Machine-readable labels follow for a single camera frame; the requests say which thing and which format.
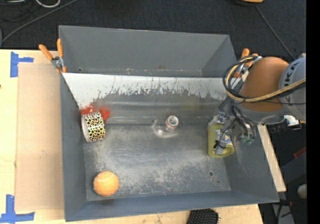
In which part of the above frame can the orange ball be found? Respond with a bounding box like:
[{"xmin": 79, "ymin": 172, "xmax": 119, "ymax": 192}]
[{"xmin": 92, "ymin": 170, "xmax": 120, "ymax": 197}]

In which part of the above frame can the leopard print tape roll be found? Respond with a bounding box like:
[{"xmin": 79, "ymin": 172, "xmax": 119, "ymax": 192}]
[{"xmin": 80, "ymin": 111, "xmax": 107, "ymax": 143}]

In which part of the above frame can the grey metal bin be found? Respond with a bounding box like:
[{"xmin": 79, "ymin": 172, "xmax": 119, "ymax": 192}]
[{"xmin": 58, "ymin": 25, "xmax": 281, "ymax": 222}]

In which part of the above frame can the small pink white tape roll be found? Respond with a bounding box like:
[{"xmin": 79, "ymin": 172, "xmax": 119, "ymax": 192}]
[{"xmin": 165, "ymin": 115, "xmax": 180, "ymax": 130}]

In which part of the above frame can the red feathery thing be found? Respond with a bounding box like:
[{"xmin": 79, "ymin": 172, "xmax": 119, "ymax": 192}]
[{"xmin": 79, "ymin": 104, "xmax": 111, "ymax": 121}]

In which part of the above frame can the clear glass thing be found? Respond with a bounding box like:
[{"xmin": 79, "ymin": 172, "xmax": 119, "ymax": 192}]
[{"xmin": 152, "ymin": 117, "xmax": 184, "ymax": 139}]

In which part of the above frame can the black bristle brush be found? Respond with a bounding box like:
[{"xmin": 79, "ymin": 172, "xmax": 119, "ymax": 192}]
[{"xmin": 186, "ymin": 208, "xmax": 221, "ymax": 224}]

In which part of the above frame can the brown cardboard board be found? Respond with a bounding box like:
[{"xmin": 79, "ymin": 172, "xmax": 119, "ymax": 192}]
[{"xmin": 14, "ymin": 62, "xmax": 65, "ymax": 212}]

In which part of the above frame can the black cylinder on white bracket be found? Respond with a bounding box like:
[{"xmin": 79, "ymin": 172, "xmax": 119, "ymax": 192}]
[{"xmin": 282, "ymin": 114, "xmax": 300, "ymax": 126}]

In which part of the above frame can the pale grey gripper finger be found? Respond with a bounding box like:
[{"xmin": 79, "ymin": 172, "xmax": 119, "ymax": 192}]
[{"xmin": 213, "ymin": 141, "xmax": 226, "ymax": 156}]

